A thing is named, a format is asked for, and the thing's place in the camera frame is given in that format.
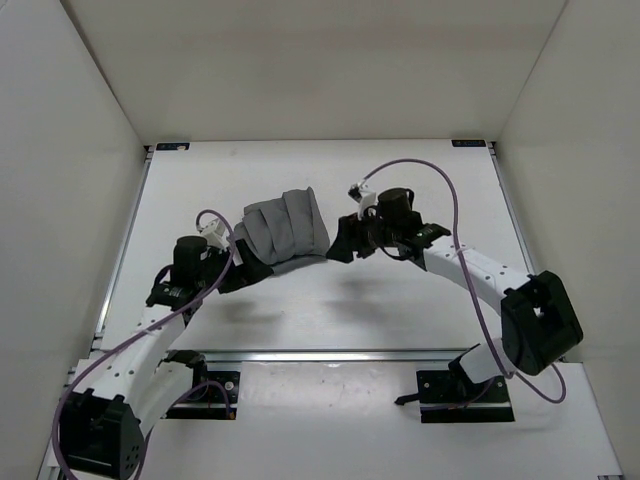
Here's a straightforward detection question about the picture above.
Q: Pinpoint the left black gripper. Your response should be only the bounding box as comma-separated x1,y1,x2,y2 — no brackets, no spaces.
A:
199,235,274,291

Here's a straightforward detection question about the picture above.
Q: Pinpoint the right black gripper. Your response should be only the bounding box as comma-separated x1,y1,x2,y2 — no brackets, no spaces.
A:
326,209,399,264

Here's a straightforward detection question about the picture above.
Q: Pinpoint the grey pleated skirt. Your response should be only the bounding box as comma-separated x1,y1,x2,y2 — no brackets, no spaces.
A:
234,187,330,275

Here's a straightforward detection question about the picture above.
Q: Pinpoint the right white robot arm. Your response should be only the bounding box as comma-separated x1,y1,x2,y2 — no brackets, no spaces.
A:
327,184,584,401

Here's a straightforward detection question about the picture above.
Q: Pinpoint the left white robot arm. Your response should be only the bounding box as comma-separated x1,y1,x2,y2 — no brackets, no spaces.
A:
52,236,273,479

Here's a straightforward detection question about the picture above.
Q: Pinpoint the left blue corner label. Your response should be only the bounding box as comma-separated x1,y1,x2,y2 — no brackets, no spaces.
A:
155,142,190,151

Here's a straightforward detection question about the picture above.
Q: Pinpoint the blue corner label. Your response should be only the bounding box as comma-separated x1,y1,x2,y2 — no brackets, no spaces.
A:
155,142,190,151
451,139,486,148

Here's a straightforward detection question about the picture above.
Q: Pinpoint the right blue corner label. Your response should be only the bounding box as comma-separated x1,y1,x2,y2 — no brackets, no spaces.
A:
451,139,486,148

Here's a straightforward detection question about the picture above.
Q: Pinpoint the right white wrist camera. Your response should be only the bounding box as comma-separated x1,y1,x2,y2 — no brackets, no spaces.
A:
348,180,377,220

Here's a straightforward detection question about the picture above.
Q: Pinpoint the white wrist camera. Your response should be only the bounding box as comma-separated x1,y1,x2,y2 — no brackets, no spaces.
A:
348,180,377,220
197,219,230,250

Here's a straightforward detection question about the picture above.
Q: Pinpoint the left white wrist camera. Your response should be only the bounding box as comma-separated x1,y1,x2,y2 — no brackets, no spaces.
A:
197,219,230,250

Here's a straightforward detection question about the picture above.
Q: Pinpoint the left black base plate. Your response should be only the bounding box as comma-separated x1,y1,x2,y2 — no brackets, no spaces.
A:
165,362,241,421

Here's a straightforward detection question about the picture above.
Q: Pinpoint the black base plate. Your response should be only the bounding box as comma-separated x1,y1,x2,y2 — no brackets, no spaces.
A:
165,362,241,421
394,370,515,424

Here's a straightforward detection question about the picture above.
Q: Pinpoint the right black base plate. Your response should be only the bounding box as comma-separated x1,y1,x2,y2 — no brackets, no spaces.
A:
394,370,515,424

